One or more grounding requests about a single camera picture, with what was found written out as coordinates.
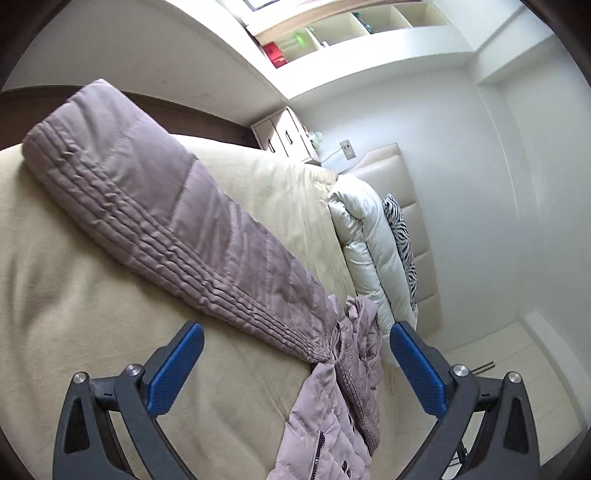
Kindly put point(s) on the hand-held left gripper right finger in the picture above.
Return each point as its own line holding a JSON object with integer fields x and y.
{"x": 418, "y": 369}

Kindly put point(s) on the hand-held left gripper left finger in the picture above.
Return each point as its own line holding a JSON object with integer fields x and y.
{"x": 178, "y": 367}

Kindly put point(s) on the mauve puffer jacket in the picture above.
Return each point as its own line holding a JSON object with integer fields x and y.
{"x": 138, "y": 184}

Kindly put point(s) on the bed with beige sheet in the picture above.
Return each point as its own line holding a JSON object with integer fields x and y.
{"x": 69, "y": 300}

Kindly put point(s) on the zebra print pillow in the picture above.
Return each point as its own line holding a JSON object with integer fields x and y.
{"x": 399, "y": 230}

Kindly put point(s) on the white folded duvet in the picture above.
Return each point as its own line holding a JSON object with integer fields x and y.
{"x": 364, "y": 230}

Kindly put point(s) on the beige padded headboard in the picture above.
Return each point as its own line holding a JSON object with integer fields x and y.
{"x": 415, "y": 194}

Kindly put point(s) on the small items on nightstand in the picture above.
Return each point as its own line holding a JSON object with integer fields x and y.
{"x": 316, "y": 138}

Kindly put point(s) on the white nightstand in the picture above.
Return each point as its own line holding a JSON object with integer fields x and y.
{"x": 286, "y": 129}

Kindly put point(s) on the red box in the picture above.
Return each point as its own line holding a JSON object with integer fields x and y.
{"x": 274, "y": 55}

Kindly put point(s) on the white shelf unit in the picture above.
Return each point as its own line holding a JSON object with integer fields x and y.
{"x": 332, "y": 34}

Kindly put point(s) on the green plastic item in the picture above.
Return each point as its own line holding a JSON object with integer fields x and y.
{"x": 301, "y": 39}

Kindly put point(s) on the wall outlet plate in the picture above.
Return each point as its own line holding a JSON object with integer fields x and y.
{"x": 347, "y": 149}

